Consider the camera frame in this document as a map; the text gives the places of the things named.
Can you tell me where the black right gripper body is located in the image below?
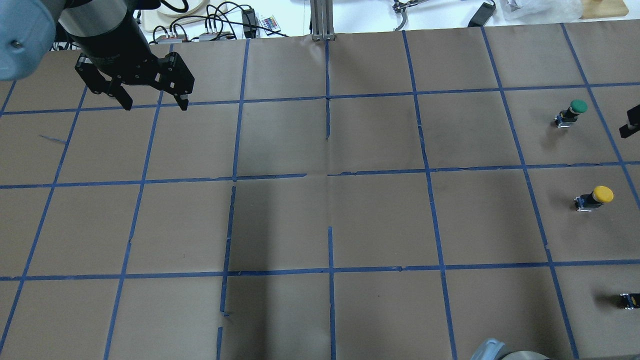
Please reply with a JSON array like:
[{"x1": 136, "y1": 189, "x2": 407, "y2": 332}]
[{"x1": 626, "y1": 104, "x2": 640, "y2": 126}]

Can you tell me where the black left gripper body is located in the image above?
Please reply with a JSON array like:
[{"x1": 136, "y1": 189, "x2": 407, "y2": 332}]
[{"x1": 74, "y1": 42, "x2": 195, "y2": 96}]

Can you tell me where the yellow push button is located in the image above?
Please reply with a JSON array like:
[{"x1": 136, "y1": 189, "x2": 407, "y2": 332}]
[{"x1": 574, "y1": 186, "x2": 615, "y2": 212}]

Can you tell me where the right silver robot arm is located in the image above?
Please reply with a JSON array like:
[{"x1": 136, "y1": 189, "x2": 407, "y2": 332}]
[{"x1": 471, "y1": 105, "x2": 639, "y2": 360}]

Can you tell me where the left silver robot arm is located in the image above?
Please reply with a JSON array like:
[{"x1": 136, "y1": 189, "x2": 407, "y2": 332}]
[{"x1": 0, "y1": 0, "x2": 195, "y2": 111}]

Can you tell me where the green push button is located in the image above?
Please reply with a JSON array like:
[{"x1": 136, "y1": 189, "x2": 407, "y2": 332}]
[{"x1": 554, "y1": 99, "x2": 589, "y2": 129}]

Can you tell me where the small black button part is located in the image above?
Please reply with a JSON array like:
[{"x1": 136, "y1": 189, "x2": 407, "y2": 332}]
[{"x1": 619, "y1": 292, "x2": 640, "y2": 310}]

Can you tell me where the clear plastic bag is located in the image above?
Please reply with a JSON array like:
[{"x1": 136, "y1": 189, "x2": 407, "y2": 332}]
[{"x1": 499, "y1": 0, "x2": 583, "y2": 23}]

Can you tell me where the brown paper table cover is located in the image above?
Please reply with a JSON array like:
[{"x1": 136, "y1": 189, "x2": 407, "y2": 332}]
[{"x1": 1, "y1": 20, "x2": 639, "y2": 360}]

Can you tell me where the aluminium frame post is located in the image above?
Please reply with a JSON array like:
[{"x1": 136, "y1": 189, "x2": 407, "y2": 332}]
[{"x1": 310, "y1": 0, "x2": 336, "y2": 43}]

